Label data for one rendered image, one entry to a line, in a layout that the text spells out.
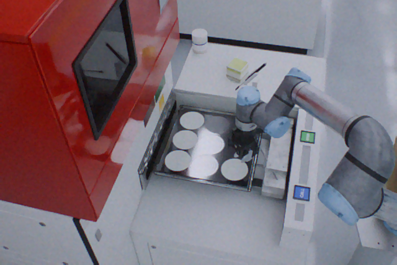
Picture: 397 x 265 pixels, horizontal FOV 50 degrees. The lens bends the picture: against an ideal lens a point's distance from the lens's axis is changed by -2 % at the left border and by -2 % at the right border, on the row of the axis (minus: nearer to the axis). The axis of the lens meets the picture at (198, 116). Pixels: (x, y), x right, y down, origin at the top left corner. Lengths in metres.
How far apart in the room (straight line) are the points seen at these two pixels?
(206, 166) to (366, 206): 0.73
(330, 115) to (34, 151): 0.74
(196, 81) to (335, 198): 1.00
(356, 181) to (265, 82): 0.93
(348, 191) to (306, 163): 0.58
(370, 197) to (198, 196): 0.78
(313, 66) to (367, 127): 0.95
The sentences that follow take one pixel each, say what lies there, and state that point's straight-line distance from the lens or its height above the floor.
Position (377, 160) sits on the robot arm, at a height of 1.43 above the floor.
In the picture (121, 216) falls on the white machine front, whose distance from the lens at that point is 1.52.
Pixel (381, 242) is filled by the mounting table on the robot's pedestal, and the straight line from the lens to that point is 1.69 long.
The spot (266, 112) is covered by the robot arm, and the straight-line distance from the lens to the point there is 1.37.
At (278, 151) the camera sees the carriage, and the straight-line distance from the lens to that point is 1.75.
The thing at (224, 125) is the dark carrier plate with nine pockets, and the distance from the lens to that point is 1.80.
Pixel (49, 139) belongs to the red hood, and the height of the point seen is 1.55.
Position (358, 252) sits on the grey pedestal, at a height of 0.42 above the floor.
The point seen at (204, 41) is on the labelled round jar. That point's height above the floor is 1.03.
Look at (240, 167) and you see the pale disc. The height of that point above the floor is 0.90.
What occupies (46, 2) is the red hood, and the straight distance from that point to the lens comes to 0.85.
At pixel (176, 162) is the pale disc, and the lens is 1.68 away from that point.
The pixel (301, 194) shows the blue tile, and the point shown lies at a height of 0.96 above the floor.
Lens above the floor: 2.22
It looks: 46 degrees down
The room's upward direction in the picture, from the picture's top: 3 degrees counter-clockwise
